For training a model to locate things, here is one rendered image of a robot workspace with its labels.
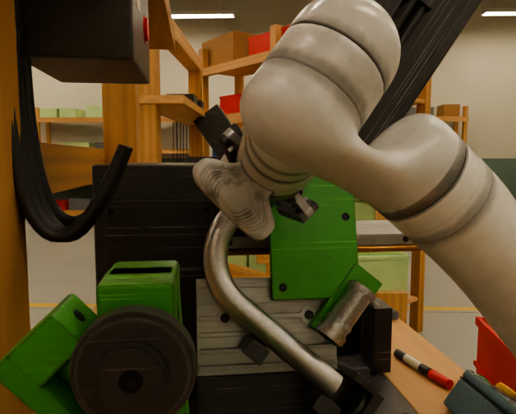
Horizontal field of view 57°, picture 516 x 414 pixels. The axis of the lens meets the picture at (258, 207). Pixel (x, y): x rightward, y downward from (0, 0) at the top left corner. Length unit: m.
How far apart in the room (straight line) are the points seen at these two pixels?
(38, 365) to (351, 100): 0.25
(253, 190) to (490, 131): 10.08
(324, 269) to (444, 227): 0.33
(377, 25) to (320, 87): 0.05
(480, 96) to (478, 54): 0.79
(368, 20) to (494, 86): 10.27
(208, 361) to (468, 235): 0.40
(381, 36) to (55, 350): 0.27
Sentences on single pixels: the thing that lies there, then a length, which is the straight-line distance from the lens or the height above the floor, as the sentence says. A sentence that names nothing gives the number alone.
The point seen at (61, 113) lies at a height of 2.08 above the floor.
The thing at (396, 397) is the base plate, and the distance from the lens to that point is 0.78.
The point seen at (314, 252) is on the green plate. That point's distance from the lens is 0.62.
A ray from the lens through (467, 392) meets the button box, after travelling 0.74.
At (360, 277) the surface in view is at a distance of 0.63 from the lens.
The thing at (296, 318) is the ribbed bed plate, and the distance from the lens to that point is 0.64.
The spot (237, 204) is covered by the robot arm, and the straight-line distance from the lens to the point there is 0.42.
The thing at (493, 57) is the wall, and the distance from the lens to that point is 10.62.
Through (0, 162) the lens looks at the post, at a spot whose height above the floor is 1.24.
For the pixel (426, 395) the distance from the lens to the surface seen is 0.80.
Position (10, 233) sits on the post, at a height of 1.18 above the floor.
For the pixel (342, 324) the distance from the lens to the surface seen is 0.59.
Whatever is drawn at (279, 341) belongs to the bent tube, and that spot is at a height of 1.04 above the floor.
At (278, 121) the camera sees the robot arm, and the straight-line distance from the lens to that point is 0.26.
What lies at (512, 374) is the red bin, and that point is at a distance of 0.97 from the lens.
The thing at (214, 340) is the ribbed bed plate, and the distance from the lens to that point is 0.63.
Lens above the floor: 1.25
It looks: 6 degrees down
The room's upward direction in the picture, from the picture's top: straight up
